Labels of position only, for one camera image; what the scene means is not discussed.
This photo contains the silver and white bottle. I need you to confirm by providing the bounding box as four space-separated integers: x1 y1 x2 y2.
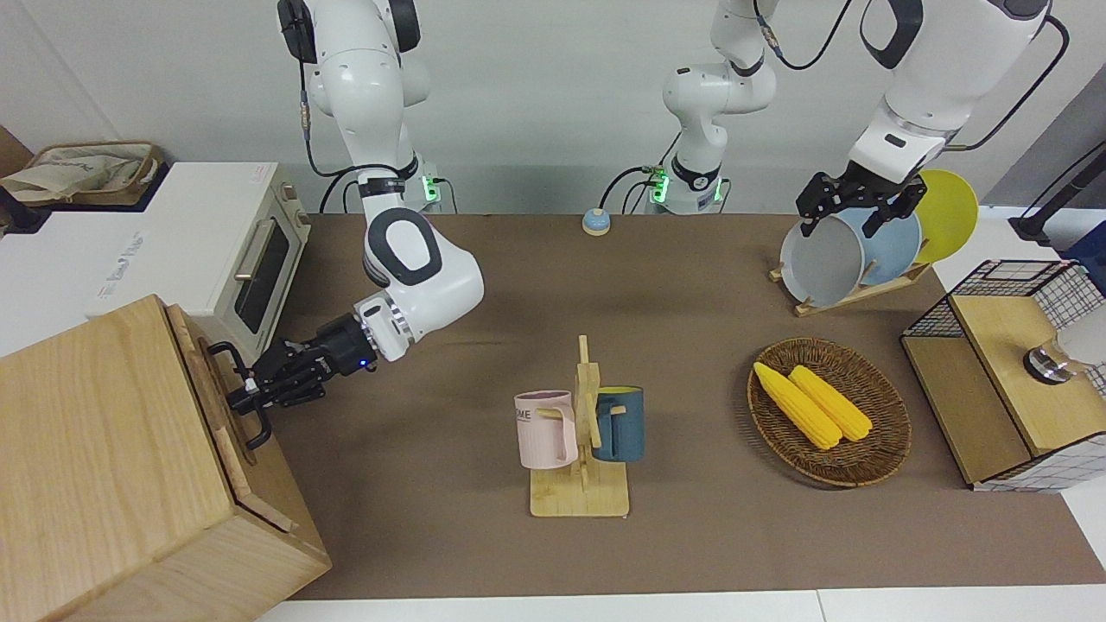
1024 315 1106 385

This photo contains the pink mug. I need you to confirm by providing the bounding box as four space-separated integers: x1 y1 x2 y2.
514 390 578 470

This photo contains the yellow plate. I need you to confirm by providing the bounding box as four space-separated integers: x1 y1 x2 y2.
912 169 980 264

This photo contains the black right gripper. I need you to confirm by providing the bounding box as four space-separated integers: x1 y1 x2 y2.
226 313 378 411

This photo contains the black camera stand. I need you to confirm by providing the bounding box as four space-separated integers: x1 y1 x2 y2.
1009 143 1106 243

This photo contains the wooden plate rack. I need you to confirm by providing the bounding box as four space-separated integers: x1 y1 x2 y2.
769 262 932 318

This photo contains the light wooden drawer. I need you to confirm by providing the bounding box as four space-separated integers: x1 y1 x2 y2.
164 302 299 532

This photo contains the light blue plate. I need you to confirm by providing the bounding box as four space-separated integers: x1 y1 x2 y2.
842 207 922 286

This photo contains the brown table mat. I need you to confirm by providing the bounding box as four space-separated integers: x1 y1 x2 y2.
259 212 1106 601

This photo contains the grey plate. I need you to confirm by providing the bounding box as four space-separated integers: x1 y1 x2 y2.
780 212 868 309

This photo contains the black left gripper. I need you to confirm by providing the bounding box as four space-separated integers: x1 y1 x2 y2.
797 164 925 240

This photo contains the beige canvas bag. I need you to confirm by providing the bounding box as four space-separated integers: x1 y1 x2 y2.
0 141 165 208

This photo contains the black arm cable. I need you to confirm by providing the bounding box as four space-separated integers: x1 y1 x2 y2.
753 0 1071 153
298 60 381 213

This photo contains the wire rack with wooden shelves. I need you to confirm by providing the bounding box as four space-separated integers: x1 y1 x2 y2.
900 259 1106 493

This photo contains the black base power cable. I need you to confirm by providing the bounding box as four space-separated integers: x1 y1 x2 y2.
601 130 683 215

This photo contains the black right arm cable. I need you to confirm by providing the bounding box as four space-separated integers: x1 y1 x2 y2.
298 60 381 213

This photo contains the wooden mug tree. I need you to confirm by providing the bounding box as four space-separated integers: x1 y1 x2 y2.
529 335 632 519

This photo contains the dark blue mug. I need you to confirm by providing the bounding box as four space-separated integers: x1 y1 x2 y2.
593 386 645 463

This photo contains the cream toaster oven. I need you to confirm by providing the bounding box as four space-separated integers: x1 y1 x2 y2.
86 162 312 368

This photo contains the light wooden cabinet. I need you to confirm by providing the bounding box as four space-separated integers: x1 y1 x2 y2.
0 294 334 622

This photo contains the brown wicker basket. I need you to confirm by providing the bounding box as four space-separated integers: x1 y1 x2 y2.
747 337 912 489

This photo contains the yellow corn cob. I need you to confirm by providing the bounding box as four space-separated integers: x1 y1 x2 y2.
753 361 843 450
789 365 874 442

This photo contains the black metal drawer handle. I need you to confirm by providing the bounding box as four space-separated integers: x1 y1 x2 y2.
206 341 276 452

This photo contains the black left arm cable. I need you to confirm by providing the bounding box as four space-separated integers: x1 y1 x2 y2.
753 0 1071 153

